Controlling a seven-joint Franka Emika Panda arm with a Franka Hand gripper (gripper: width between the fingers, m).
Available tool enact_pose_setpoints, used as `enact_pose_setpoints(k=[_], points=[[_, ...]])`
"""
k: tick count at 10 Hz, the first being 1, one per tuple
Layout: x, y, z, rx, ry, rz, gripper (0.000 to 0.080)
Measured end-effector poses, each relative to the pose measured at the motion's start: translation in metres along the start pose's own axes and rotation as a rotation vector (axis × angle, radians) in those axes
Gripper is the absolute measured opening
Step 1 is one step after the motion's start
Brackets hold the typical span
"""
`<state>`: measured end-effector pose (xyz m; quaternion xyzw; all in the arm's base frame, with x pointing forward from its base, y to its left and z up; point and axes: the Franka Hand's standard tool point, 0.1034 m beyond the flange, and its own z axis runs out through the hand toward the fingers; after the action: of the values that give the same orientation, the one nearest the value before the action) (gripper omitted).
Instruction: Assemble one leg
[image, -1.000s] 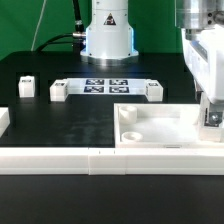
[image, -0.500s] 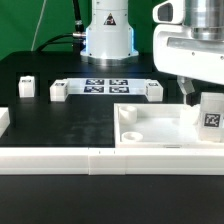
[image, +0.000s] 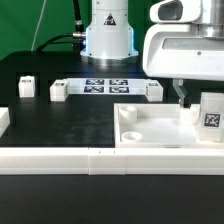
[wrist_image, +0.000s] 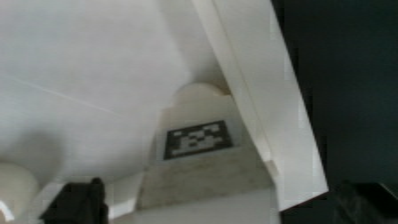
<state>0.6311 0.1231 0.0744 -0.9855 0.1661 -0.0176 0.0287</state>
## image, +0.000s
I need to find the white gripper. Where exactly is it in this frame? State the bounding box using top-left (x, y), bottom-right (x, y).
top-left (143, 0), bottom-right (224, 108)

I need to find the white square tabletop tray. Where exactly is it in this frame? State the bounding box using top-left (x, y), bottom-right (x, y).
top-left (114, 104), bottom-right (224, 149)

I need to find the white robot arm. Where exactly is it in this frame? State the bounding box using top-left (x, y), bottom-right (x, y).
top-left (81, 0), bottom-right (224, 102)

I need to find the fiducial marker sheet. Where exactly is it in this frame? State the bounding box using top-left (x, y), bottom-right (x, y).
top-left (68, 78), bottom-right (144, 95)

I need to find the black cable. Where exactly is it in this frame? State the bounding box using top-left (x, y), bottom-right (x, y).
top-left (34, 32), bottom-right (88, 53)

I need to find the white cable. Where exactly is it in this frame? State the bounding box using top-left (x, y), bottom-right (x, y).
top-left (30, 0), bottom-right (48, 52)

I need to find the white left fence wall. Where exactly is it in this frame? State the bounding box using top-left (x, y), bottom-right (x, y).
top-left (0, 107), bottom-right (10, 137)

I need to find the white fence wall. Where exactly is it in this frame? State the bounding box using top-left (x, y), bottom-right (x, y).
top-left (0, 107), bottom-right (10, 137)
top-left (0, 147), bottom-right (224, 175)

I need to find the white front fence wall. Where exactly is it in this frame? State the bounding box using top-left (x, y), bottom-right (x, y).
top-left (0, 147), bottom-right (224, 175)

